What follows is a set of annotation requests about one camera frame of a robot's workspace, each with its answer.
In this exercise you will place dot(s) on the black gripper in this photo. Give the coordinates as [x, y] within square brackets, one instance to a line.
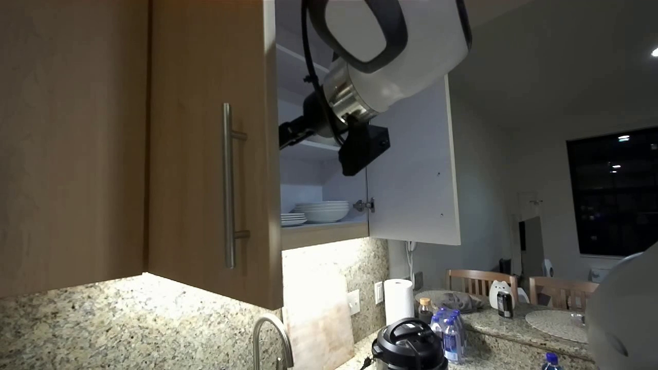
[310, 125]

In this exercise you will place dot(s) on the wide wooden cabinet door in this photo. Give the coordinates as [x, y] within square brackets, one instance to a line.
[186, 171]

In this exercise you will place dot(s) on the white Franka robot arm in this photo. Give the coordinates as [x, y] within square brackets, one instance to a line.
[424, 42]

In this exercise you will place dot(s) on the white cabinet shelf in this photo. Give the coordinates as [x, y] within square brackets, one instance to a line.
[317, 143]

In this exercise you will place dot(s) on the metal cabinet hinge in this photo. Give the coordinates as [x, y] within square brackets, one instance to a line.
[363, 206]

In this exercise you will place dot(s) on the cabinet door with white inside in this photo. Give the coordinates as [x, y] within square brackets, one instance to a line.
[418, 177]

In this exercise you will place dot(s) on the narrow wooden cabinet door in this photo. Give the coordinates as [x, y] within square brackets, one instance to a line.
[68, 137]

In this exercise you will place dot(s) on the white dish stack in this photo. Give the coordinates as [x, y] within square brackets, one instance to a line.
[325, 211]

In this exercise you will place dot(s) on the white plate stack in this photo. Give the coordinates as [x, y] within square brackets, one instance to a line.
[294, 218]

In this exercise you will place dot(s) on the pale wooden cutting board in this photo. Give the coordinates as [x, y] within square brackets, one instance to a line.
[319, 321]

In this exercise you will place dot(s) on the white paper towel roll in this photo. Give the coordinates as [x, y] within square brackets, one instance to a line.
[399, 300]

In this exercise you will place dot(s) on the steel kitchen faucet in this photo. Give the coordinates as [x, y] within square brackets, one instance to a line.
[264, 327]

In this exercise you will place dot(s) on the small glass jar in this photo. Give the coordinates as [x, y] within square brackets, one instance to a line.
[424, 308]

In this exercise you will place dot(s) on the wooden dining chair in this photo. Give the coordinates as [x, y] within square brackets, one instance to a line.
[559, 286]
[473, 279]

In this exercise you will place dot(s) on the wide grey bowl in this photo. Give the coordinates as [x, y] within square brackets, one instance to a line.
[460, 298]

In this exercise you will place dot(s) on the clear plastic water bottle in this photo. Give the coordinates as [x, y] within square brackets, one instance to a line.
[449, 335]

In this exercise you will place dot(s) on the white electric kettle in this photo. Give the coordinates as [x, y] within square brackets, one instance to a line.
[503, 296]

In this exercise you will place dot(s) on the dark window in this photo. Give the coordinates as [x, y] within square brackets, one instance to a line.
[613, 197]

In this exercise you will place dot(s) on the round pale placemat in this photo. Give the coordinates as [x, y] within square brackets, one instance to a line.
[557, 326]

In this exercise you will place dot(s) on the bottle with blue cap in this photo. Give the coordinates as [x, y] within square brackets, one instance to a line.
[553, 360]

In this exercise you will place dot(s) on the recessed ceiling light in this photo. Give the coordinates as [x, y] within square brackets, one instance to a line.
[654, 51]

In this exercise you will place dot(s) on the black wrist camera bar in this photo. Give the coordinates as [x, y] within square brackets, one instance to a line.
[363, 149]

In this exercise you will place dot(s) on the wooden wall cabinet body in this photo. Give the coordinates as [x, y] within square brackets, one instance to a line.
[321, 236]

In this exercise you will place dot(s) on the white wall outlet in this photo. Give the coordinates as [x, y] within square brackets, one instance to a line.
[354, 303]
[380, 292]

